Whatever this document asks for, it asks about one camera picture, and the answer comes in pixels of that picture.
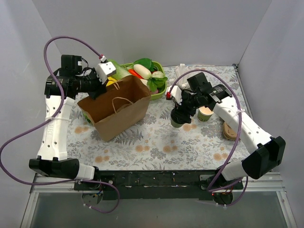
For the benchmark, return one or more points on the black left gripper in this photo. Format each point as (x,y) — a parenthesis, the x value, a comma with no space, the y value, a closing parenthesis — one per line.
(97,90)

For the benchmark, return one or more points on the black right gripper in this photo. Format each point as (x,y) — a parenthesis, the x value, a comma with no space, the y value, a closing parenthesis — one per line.
(181,111)

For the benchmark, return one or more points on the green paper coffee cup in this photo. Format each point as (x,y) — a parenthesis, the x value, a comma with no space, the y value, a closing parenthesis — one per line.
(175,124)

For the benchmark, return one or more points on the brown paper bag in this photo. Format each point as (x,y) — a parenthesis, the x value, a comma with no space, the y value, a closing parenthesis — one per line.
(124,104)

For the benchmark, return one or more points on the brown cardboard cup carrier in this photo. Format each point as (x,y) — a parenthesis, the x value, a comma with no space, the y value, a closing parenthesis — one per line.
(228,132)

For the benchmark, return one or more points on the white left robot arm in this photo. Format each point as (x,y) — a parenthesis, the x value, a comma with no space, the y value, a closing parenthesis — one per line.
(61,89)

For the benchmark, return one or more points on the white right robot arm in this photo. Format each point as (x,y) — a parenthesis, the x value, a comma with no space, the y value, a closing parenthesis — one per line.
(255,152)

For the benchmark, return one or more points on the yellow napa cabbage toy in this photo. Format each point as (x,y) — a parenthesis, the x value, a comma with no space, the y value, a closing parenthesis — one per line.
(111,81)

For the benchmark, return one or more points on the small green cabbage toy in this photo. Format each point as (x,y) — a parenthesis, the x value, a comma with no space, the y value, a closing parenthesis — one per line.
(88,118)

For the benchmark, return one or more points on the white wrapped straws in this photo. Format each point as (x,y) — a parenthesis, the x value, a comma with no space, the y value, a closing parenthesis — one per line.
(182,69)

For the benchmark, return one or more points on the green napa cabbage toy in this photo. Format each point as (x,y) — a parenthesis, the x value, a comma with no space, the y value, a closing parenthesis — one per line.
(121,71)

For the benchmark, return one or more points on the floral table mat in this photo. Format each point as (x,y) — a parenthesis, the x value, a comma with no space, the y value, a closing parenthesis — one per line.
(153,144)

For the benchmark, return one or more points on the bok choy toy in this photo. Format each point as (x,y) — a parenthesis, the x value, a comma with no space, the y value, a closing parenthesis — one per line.
(156,81)

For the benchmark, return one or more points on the white radish toy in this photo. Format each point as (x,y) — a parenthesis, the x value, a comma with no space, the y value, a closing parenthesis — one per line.
(142,71)

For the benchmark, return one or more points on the green plastic tray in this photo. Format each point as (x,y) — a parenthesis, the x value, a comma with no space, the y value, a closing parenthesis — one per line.
(157,67)

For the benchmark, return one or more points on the green leafy vegetable toy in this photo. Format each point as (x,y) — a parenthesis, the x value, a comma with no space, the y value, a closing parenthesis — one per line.
(145,62)

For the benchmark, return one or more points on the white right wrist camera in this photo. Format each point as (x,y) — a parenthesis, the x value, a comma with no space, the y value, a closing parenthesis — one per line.
(174,93)

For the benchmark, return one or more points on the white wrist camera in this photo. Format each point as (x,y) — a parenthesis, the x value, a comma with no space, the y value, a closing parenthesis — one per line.
(105,70)
(174,93)

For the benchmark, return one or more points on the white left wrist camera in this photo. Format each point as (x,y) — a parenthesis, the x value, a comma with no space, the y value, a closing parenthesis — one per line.
(105,70)

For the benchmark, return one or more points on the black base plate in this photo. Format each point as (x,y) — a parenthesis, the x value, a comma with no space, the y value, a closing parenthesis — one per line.
(174,184)

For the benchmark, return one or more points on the aluminium frame rail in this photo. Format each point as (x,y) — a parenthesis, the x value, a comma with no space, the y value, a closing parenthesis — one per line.
(263,204)

